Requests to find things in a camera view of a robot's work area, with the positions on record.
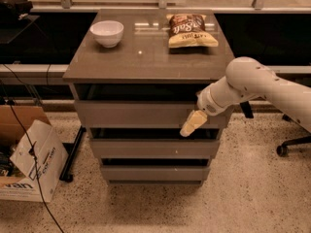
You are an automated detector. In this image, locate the black office chair base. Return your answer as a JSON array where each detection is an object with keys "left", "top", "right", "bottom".
[{"left": 276, "top": 136, "right": 311, "bottom": 157}]

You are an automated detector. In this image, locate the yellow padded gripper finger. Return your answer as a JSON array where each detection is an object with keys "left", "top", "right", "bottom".
[{"left": 180, "top": 110, "right": 207, "bottom": 137}]

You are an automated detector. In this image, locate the white ceramic bowl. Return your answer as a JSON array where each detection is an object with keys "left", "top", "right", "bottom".
[{"left": 90, "top": 20, "right": 124, "bottom": 48}]

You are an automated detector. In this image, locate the grey middle drawer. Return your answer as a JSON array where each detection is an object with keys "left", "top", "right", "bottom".
[{"left": 89, "top": 139, "right": 220, "bottom": 158}]

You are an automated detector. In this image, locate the grey drawer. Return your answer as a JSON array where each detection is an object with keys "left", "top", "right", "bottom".
[
  {"left": 100, "top": 167, "right": 210, "bottom": 181},
  {"left": 74, "top": 99, "right": 235, "bottom": 129},
  {"left": 89, "top": 139, "right": 220, "bottom": 158}
]

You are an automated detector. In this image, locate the black bag on desk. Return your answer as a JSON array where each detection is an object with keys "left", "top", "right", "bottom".
[{"left": 0, "top": 0, "right": 33, "bottom": 24}]

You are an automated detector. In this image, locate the grey bottom drawer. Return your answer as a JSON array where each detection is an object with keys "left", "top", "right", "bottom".
[{"left": 100, "top": 167, "right": 210, "bottom": 181}]

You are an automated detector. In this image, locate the black table leg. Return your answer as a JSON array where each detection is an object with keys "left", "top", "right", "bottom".
[{"left": 59, "top": 126, "right": 86, "bottom": 183}]

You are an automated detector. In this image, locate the brown yellow chips bag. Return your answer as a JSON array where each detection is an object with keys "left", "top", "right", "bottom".
[{"left": 166, "top": 14, "right": 219, "bottom": 49}]

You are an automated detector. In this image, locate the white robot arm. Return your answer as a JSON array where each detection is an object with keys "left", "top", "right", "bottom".
[{"left": 180, "top": 57, "right": 311, "bottom": 137}]

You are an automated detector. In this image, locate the grey top drawer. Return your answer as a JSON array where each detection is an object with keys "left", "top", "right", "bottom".
[{"left": 74, "top": 99, "right": 235, "bottom": 129}]

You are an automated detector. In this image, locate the grey drawer cabinet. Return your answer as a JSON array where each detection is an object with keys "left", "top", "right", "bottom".
[{"left": 63, "top": 9, "right": 234, "bottom": 185}]

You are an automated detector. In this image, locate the black cable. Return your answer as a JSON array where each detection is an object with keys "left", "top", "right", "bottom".
[{"left": 0, "top": 63, "right": 66, "bottom": 233}]

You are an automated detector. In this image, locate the white cardboard box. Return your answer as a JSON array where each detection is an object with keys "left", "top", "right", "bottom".
[{"left": 0, "top": 105, "right": 68, "bottom": 202}]

